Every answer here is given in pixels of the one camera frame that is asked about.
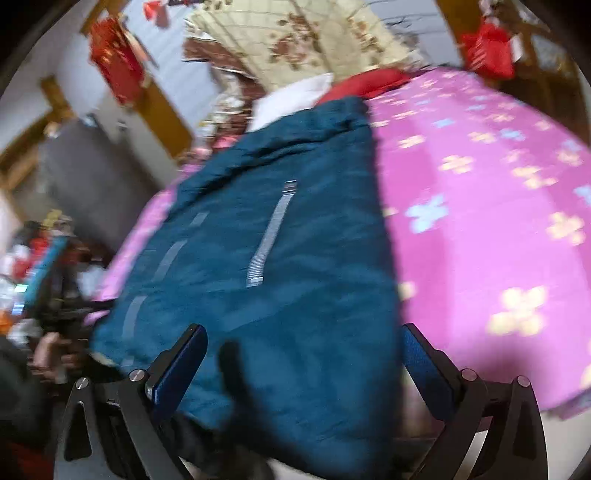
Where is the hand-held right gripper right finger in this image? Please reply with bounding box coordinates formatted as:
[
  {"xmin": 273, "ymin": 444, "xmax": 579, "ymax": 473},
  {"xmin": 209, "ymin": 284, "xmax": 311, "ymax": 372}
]
[{"xmin": 399, "ymin": 323, "xmax": 550, "ymax": 480}]

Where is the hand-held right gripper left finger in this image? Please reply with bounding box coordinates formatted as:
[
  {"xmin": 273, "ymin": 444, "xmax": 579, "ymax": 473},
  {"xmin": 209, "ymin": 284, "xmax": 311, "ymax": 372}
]
[{"xmin": 53, "ymin": 323, "xmax": 208, "ymax": 480}]

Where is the teal puffer jacket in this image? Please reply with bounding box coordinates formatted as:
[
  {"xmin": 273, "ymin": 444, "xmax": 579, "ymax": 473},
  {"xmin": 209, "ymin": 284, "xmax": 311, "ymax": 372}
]
[{"xmin": 90, "ymin": 96, "xmax": 402, "ymax": 480}]

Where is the person's left forearm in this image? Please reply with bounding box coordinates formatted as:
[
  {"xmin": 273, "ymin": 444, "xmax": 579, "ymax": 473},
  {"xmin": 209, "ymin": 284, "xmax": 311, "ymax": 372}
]
[{"xmin": 0, "ymin": 337, "xmax": 47, "ymax": 462}]

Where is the person's left hand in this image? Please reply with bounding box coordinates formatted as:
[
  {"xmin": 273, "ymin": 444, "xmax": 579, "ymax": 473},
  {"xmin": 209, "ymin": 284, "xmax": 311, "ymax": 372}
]
[{"xmin": 31, "ymin": 331, "xmax": 77, "ymax": 385}]

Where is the grey refrigerator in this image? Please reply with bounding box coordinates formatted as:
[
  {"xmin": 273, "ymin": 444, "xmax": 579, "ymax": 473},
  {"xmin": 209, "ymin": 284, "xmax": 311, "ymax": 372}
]
[{"xmin": 39, "ymin": 117, "xmax": 162, "ymax": 259}]

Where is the pink floral bedsheet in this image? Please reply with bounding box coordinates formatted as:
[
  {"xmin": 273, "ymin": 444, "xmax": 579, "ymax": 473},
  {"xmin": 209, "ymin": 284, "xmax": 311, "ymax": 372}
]
[{"xmin": 85, "ymin": 67, "xmax": 591, "ymax": 418}]

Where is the brown floral quilt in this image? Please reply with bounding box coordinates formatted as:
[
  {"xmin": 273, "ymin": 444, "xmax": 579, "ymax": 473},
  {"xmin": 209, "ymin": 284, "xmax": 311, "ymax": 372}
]
[{"xmin": 182, "ymin": 37, "xmax": 259, "ymax": 139}]

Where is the white pillow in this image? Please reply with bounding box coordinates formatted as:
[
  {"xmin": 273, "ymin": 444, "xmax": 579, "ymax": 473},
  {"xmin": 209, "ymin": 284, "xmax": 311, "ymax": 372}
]
[{"xmin": 249, "ymin": 73, "xmax": 335, "ymax": 132}]

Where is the red ruffled pillow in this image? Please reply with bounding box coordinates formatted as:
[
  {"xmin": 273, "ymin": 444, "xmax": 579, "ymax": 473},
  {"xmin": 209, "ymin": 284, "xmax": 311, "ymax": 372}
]
[{"xmin": 316, "ymin": 68, "xmax": 414, "ymax": 106}]

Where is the red paper decoration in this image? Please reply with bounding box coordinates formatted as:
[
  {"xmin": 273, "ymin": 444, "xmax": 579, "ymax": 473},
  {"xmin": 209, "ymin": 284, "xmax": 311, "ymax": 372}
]
[{"xmin": 143, "ymin": 0, "xmax": 169, "ymax": 26}]

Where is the red tote bag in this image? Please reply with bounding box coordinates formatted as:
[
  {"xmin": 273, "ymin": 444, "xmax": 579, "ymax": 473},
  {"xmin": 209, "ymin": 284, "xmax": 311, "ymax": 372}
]
[{"xmin": 462, "ymin": 21, "xmax": 515, "ymax": 79}]

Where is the cream floral quilt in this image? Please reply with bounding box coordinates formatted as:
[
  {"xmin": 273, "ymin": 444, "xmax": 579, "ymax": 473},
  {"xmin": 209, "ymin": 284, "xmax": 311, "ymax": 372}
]
[{"xmin": 185, "ymin": 0, "xmax": 426, "ymax": 93}]

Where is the red tasselled wall hanging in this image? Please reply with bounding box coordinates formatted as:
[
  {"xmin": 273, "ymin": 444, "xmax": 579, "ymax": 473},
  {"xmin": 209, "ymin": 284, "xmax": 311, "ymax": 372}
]
[{"xmin": 90, "ymin": 18, "xmax": 148, "ymax": 107}]

